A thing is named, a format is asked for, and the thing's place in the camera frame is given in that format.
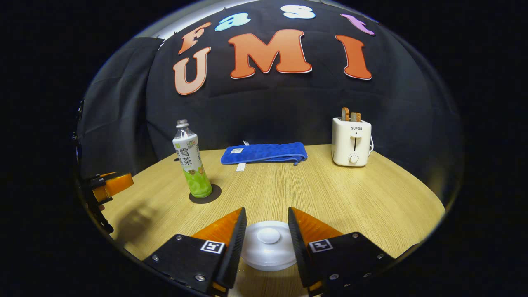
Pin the toast slice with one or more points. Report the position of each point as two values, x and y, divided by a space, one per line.
345 114
355 116

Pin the clear water bottle green label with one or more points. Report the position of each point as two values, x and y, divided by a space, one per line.
189 161

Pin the blue folded towel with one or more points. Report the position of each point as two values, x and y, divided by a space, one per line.
268 152

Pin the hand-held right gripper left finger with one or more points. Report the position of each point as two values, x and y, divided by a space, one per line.
235 251

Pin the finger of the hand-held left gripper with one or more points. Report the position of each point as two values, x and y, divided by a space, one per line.
117 183

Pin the white teacup lid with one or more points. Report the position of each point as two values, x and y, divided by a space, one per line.
268 239

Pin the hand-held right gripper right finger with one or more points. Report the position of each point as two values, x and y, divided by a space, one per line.
299 251

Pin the white teacup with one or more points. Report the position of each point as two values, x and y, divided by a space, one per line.
268 267

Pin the dark round coaster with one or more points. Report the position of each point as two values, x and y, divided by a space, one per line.
214 194

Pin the cream toaster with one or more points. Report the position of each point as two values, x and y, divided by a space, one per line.
350 144

